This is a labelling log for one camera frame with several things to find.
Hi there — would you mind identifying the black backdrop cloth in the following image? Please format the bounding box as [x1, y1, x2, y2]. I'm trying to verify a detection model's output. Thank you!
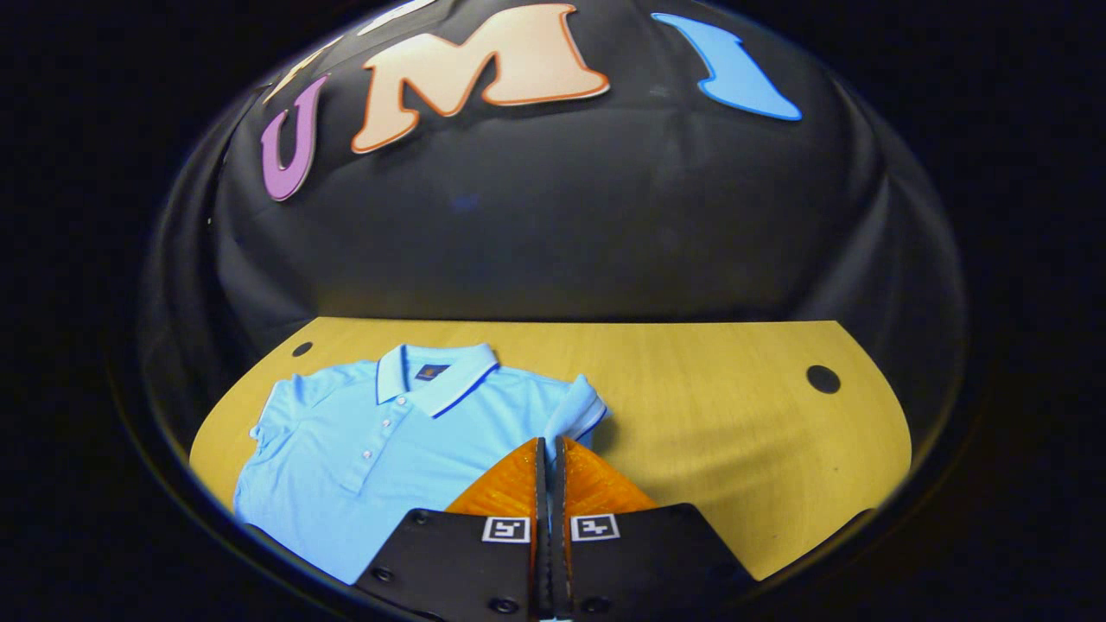
[138, 0, 969, 485]

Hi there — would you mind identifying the light blue polo T-shirt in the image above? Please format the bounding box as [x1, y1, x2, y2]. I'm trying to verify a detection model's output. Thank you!
[233, 343, 610, 586]

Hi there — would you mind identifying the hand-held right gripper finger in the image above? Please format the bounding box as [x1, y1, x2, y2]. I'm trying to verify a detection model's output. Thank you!
[553, 436, 761, 622]
[353, 437, 550, 622]

